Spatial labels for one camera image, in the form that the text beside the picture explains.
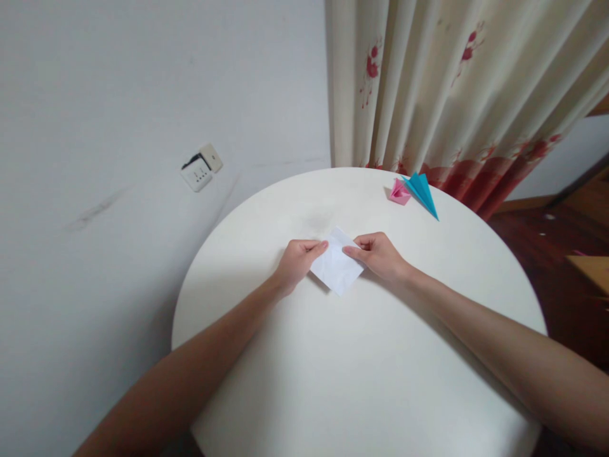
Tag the round white table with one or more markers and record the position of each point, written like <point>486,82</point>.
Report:
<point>352,343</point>

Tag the white paper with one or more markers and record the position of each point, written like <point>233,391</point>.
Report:
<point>339,266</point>

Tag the person's right hand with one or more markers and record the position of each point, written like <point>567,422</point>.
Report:
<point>378,259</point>

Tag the blue origami figure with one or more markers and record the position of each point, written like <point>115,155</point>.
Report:
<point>422,193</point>

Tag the pink origami figure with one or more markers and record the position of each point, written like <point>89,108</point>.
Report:
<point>398,193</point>

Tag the person's left hand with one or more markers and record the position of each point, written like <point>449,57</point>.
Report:
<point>297,266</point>

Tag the cream curtain with red flowers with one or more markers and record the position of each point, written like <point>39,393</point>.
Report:
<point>452,95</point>

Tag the white wall socket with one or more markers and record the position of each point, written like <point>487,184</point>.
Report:
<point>201,167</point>

